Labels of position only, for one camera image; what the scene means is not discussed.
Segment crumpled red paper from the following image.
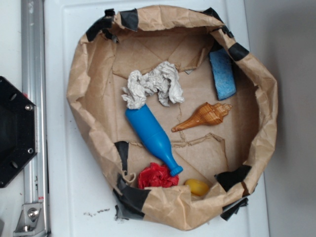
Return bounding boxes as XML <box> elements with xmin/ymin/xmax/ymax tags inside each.
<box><xmin>137</xmin><ymin>162</ymin><xmax>179</xmax><ymax>189</ymax></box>

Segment black hexagonal mount plate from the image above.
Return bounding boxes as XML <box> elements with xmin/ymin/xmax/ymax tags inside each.
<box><xmin>0</xmin><ymin>77</ymin><xmax>37</xmax><ymax>188</ymax></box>

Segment yellow plastic lemon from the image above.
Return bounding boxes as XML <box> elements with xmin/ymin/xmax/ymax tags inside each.
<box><xmin>185</xmin><ymin>179</ymin><xmax>209</xmax><ymax>197</ymax></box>

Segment aluminium extrusion rail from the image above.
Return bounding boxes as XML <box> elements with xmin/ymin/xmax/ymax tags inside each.
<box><xmin>21</xmin><ymin>0</ymin><xmax>51</xmax><ymax>237</ymax></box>

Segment metal corner bracket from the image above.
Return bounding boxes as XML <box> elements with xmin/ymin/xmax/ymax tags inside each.
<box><xmin>13</xmin><ymin>202</ymin><xmax>45</xmax><ymax>237</ymax></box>

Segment white tray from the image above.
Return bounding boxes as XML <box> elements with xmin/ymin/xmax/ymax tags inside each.
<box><xmin>44</xmin><ymin>0</ymin><xmax>269</xmax><ymax>237</ymax></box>

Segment blue plastic bottle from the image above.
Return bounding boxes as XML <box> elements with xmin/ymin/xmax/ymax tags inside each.
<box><xmin>125</xmin><ymin>105</ymin><xmax>183</xmax><ymax>177</ymax></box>

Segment brown paper bag bin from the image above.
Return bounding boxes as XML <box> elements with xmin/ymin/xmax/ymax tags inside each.
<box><xmin>67</xmin><ymin>5</ymin><xmax>278</xmax><ymax>230</ymax></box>

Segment brown conch seashell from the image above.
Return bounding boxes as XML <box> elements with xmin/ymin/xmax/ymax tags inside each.
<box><xmin>171</xmin><ymin>102</ymin><xmax>232</xmax><ymax>132</ymax></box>

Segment blue sponge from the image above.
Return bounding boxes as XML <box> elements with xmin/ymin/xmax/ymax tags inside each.
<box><xmin>209</xmin><ymin>48</ymin><xmax>237</xmax><ymax>101</ymax></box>

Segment crumpled white paper towel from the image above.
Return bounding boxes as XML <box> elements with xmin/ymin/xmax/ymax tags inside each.
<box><xmin>122</xmin><ymin>61</ymin><xmax>185</xmax><ymax>109</ymax></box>

